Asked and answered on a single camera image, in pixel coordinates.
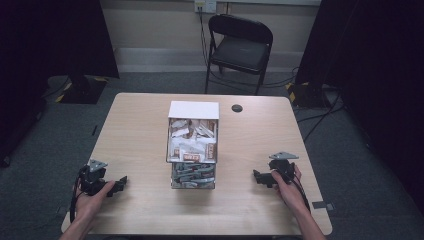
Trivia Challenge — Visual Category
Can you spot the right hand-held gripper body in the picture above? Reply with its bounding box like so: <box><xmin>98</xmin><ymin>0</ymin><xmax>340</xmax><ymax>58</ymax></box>
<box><xmin>267</xmin><ymin>151</ymin><xmax>300</xmax><ymax>185</ymax></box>

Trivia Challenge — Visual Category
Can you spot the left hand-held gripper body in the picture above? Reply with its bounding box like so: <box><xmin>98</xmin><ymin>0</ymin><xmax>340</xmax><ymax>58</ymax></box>
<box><xmin>78</xmin><ymin>158</ymin><xmax>110</xmax><ymax>197</ymax></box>

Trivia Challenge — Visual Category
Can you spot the person's left hand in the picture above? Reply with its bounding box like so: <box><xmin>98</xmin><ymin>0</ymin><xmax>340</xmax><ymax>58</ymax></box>
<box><xmin>73</xmin><ymin>180</ymin><xmax>116</xmax><ymax>224</ymax></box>

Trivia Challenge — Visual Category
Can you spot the person's right hand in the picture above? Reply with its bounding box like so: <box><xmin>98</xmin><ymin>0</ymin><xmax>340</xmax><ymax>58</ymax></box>
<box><xmin>270</xmin><ymin>165</ymin><xmax>310</xmax><ymax>214</ymax></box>

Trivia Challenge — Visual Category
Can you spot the grey tape strip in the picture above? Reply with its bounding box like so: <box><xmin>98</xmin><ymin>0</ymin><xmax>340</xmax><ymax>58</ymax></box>
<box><xmin>311</xmin><ymin>200</ymin><xmax>336</xmax><ymax>212</ymax></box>

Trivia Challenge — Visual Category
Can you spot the pile of grey packets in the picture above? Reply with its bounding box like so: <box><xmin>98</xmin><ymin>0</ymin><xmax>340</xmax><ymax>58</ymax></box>
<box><xmin>172</xmin><ymin>162</ymin><xmax>216</xmax><ymax>189</ymax></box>

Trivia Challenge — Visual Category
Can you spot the pile of white brown packets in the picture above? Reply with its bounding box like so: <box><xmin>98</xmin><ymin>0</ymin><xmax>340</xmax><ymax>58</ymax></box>
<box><xmin>168</xmin><ymin>118</ymin><xmax>218</xmax><ymax>163</ymax></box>

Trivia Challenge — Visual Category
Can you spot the black stand base yellow tape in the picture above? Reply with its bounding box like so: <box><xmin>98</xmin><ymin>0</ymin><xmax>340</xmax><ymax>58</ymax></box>
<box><xmin>54</xmin><ymin>73</ymin><xmax>109</xmax><ymax>105</ymax></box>
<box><xmin>284</xmin><ymin>80</ymin><xmax>338</xmax><ymax>109</ymax></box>

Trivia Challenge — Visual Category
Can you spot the clear organizer box white lid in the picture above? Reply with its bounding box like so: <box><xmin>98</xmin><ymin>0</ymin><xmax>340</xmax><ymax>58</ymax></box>
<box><xmin>165</xmin><ymin>100</ymin><xmax>221</xmax><ymax>190</ymax></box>

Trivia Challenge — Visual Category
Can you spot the black folding chair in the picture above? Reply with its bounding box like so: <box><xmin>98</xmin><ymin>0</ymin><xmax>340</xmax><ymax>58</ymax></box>
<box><xmin>204</xmin><ymin>13</ymin><xmax>274</xmax><ymax>96</ymax></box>

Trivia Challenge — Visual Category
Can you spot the black curtain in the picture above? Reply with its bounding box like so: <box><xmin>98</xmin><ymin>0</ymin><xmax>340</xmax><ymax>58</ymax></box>
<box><xmin>0</xmin><ymin>0</ymin><xmax>120</xmax><ymax>166</ymax></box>
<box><xmin>295</xmin><ymin>0</ymin><xmax>424</xmax><ymax>214</ymax></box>

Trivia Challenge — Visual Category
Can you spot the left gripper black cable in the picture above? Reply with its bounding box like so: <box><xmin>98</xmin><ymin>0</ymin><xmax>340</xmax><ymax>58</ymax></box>
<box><xmin>68</xmin><ymin>165</ymin><xmax>88</xmax><ymax>224</ymax></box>

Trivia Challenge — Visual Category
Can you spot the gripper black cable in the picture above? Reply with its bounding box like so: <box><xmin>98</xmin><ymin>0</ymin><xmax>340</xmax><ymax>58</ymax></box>
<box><xmin>288</xmin><ymin>171</ymin><xmax>312</xmax><ymax>213</ymax></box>
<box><xmin>68</xmin><ymin>165</ymin><xmax>88</xmax><ymax>224</ymax></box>

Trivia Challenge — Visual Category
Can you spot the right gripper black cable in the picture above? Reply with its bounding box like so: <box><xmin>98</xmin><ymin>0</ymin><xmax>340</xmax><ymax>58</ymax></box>
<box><xmin>288</xmin><ymin>171</ymin><xmax>312</xmax><ymax>213</ymax></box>

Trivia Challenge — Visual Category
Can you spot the black floor cable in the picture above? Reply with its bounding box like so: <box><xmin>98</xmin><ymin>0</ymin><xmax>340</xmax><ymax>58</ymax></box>
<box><xmin>294</xmin><ymin>89</ymin><xmax>346</xmax><ymax>143</ymax></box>

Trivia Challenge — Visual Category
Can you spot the white wall outlet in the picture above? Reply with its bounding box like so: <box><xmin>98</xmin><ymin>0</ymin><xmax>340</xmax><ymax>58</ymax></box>
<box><xmin>194</xmin><ymin>0</ymin><xmax>218</xmax><ymax>14</ymax></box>

